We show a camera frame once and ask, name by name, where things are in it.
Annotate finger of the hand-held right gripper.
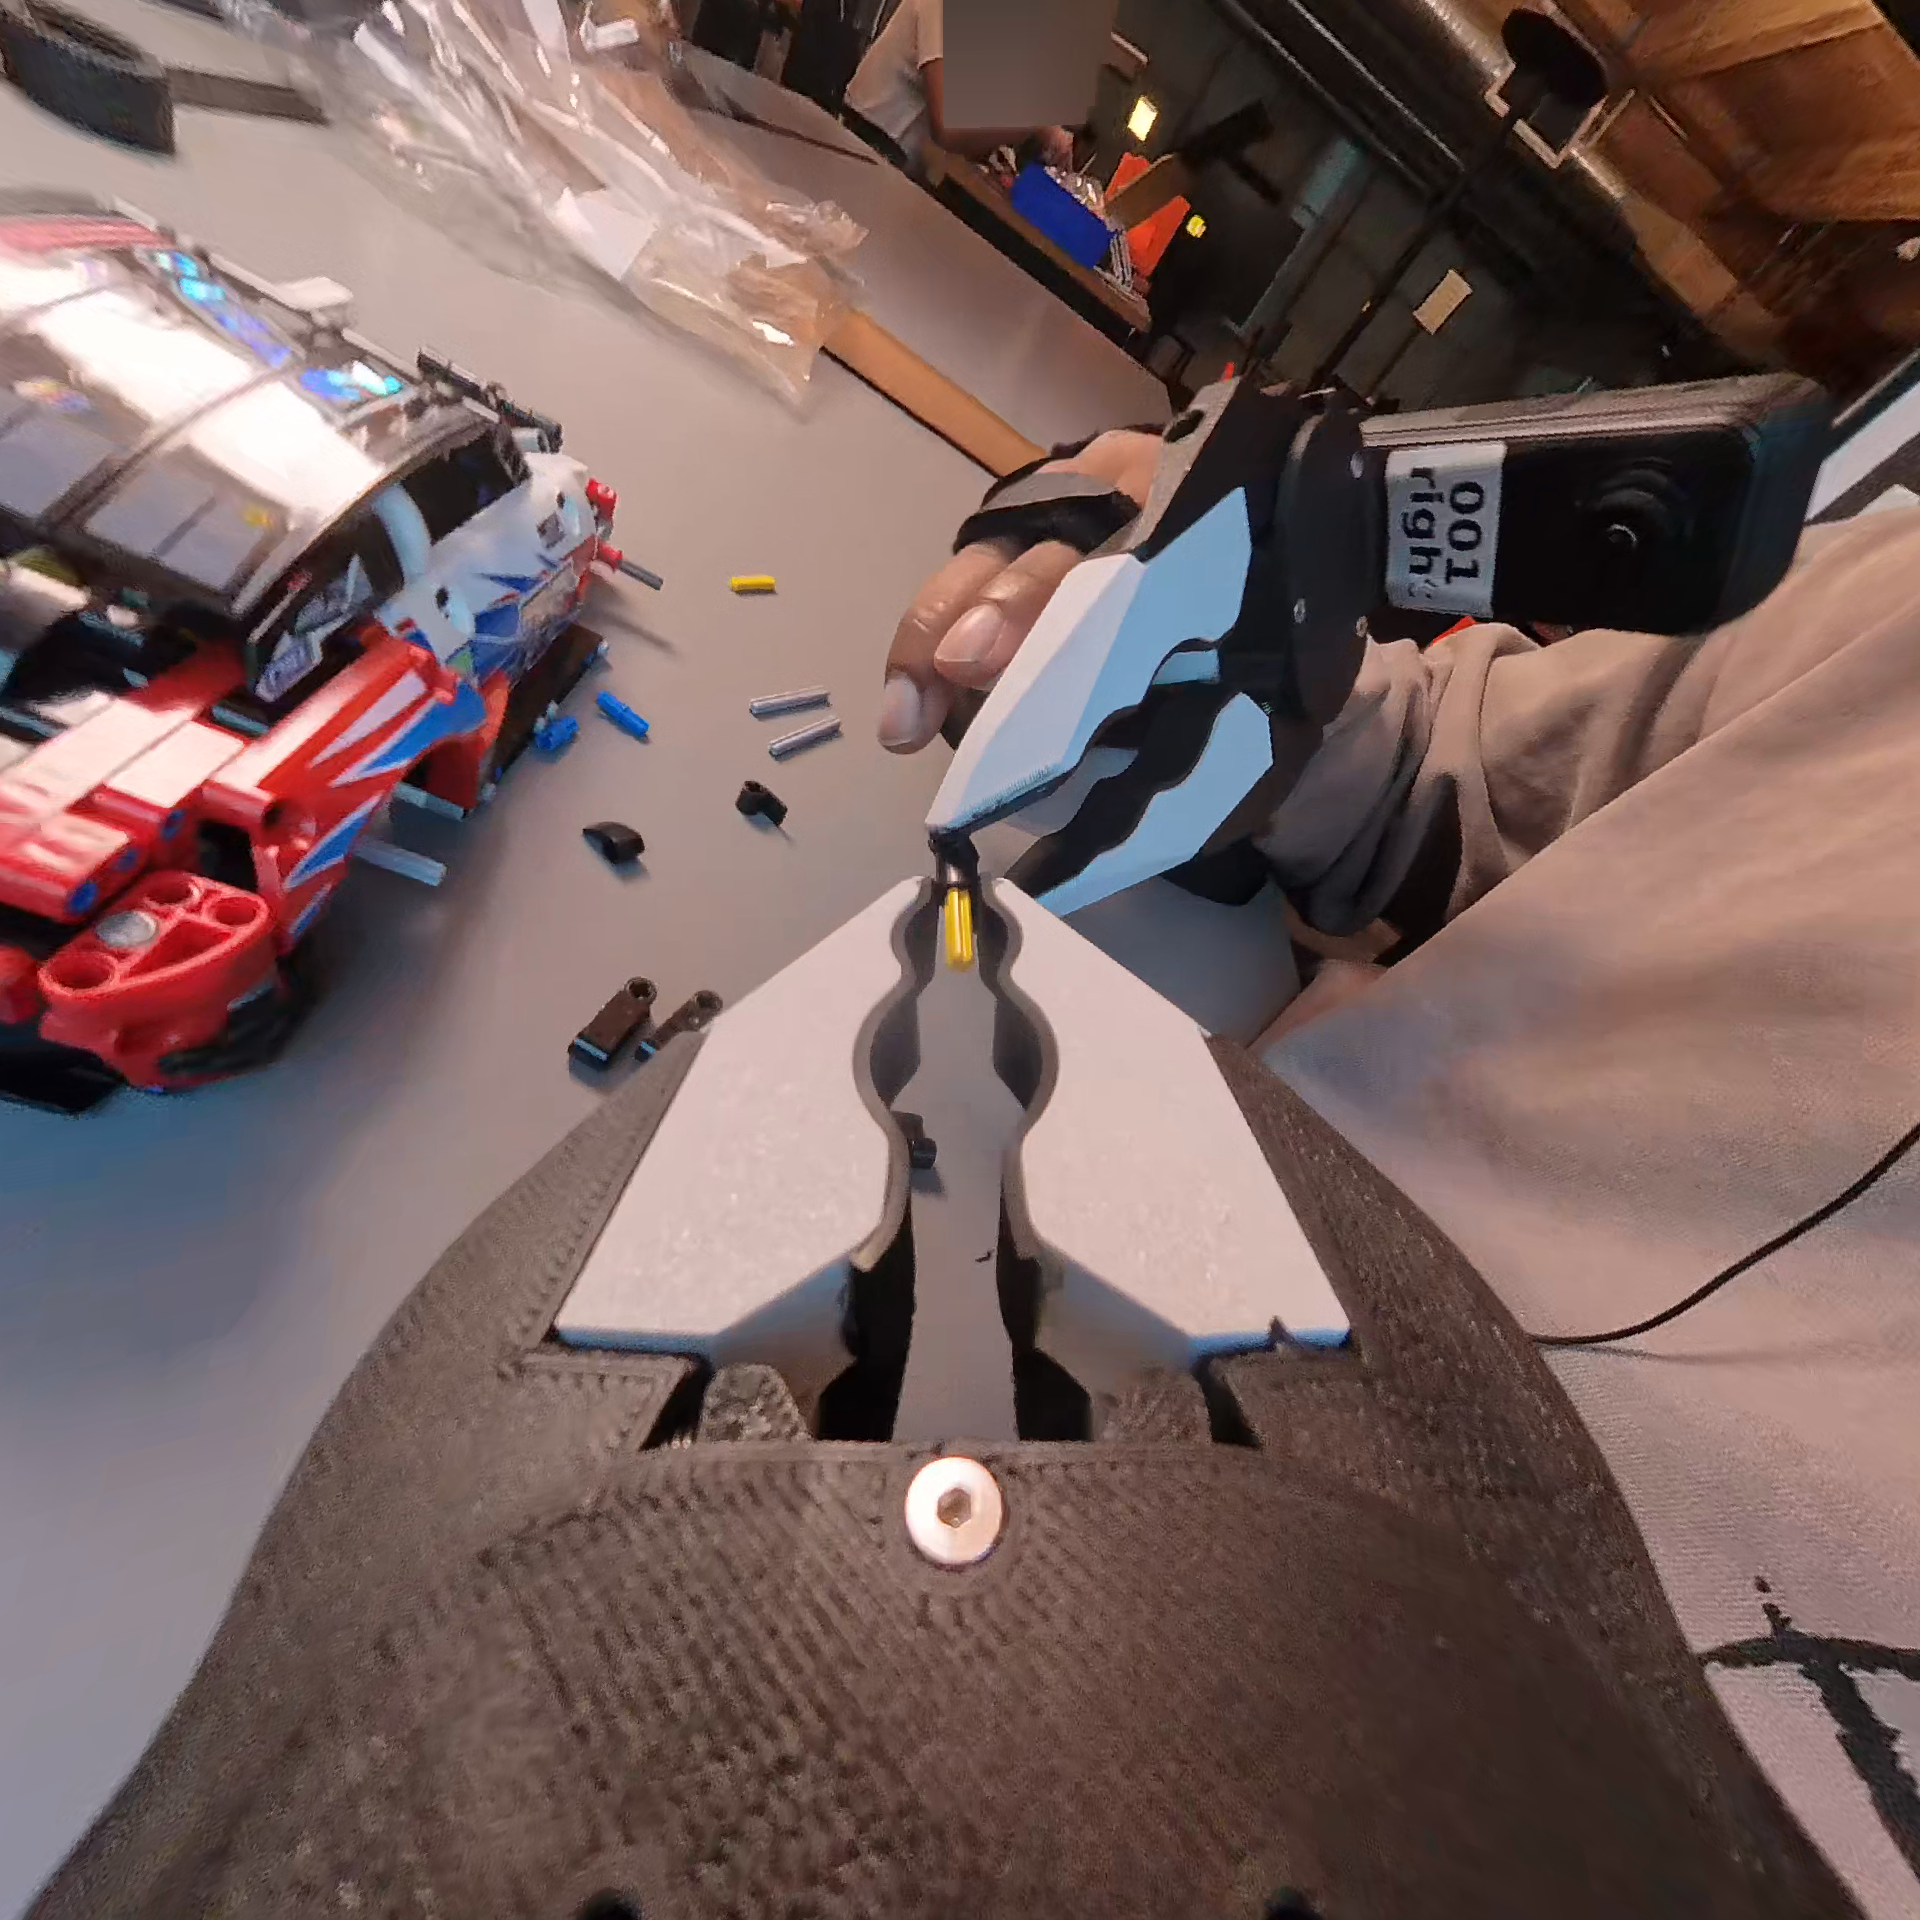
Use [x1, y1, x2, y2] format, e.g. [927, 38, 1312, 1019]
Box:
[925, 492, 1259, 838]
[1002, 692, 1281, 920]

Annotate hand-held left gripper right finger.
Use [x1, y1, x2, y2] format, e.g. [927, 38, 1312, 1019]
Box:
[979, 878, 1356, 1392]

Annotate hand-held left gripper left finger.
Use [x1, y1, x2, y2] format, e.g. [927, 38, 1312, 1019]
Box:
[551, 878, 933, 1369]

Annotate lego race car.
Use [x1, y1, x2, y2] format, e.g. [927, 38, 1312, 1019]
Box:
[0, 191, 670, 1115]

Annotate person's right forearm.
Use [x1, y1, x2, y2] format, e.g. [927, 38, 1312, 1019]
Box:
[1257, 501, 1920, 962]

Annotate black rubber lego tire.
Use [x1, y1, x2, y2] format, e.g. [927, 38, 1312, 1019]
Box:
[0, 0, 177, 157]

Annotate blue plastic crate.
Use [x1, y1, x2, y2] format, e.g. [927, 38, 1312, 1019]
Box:
[1006, 157, 1124, 272]

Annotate person's torso in beige hoodie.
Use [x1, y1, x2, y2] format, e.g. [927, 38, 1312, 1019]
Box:
[1259, 629, 1920, 1920]

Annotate clear plastic bag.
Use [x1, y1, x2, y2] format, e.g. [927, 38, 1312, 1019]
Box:
[293, 0, 870, 405]

